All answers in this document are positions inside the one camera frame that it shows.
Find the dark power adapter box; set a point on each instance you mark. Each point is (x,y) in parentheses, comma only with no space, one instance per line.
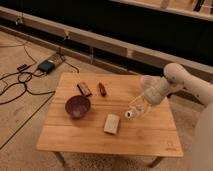
(46,66)

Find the brown chocolate bar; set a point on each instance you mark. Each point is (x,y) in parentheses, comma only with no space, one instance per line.
(83,88)

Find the purple bowl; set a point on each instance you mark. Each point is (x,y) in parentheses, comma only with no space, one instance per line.
(77,106)

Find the clear plastic bottle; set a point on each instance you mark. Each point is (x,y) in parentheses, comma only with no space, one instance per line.
(137,108)

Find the small black plug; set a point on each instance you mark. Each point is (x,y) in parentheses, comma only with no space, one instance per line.
(22,67)

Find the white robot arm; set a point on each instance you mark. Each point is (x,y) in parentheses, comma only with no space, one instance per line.
(175,78)

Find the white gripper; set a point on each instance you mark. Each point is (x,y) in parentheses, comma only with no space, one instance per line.
(155,92)

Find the beige sponge block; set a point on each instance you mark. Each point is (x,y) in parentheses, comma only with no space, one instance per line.
(111,124)

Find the wooden table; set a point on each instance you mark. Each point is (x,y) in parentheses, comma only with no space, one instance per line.
(153,135)

